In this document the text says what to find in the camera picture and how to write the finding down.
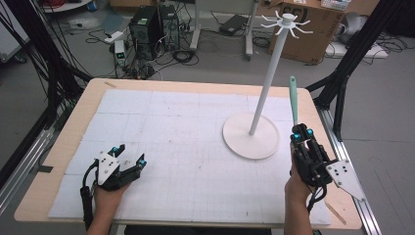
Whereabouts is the flat black device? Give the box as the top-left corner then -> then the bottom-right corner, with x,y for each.
218,14 -> 250,36

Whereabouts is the wooden spatula with teal handle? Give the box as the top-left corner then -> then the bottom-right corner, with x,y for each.
289,75 -> 300,127

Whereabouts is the coiled black cable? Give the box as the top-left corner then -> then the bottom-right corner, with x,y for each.
171,48 -> 201,67

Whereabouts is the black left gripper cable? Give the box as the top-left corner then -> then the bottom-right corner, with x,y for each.
79,159 -> 100,229

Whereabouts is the large black computer tower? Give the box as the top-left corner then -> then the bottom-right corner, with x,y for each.
128,5 -> 161,62

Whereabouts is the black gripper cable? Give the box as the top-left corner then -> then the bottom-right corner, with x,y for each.
306,183 -> 329,213
79,159 -> 100,229

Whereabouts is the slim black computer tower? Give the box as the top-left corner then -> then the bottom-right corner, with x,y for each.
159,4 -> 181,52

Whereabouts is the black metal frame with cables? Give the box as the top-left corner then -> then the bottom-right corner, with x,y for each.
0,0 -> 94,131

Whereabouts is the flat white board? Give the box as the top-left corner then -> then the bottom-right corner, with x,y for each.
325,41 -> 390,60

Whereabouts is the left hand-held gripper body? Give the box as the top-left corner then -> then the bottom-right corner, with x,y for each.
95,150 -> 143,192

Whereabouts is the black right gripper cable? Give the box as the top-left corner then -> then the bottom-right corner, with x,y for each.
306,183 -> 329,213

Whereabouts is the white hook stand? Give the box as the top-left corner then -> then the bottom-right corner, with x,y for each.
222,10 -> 314,161

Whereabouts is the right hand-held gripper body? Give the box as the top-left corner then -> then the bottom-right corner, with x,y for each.
291,138 -> 366,202

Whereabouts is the person's left hand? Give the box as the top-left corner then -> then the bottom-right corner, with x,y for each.
93,182 -> 131,211

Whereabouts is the white power strip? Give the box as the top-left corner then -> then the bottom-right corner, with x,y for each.
104,30 -> 125,45

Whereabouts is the aluminium rail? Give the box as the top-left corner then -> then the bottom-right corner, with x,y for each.
317,107 -> 383,235
0,126 -> 57,214

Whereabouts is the person's right hand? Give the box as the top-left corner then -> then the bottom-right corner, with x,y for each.
284,143 -> 314,206

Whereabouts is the white grid mat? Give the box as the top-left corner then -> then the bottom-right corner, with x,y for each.
47,88 -> 332,227

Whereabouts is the flat wooden stick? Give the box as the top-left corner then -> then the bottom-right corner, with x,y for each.
324,200 -> 347,226

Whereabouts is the brown cardboard box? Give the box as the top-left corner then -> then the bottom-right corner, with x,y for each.
267,0 -> 352,65

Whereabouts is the white power supply unit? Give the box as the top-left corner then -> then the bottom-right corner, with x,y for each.
114,39 -> 127,68

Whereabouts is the grey rounded object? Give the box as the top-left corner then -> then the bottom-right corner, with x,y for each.
337,12 -> 369,44

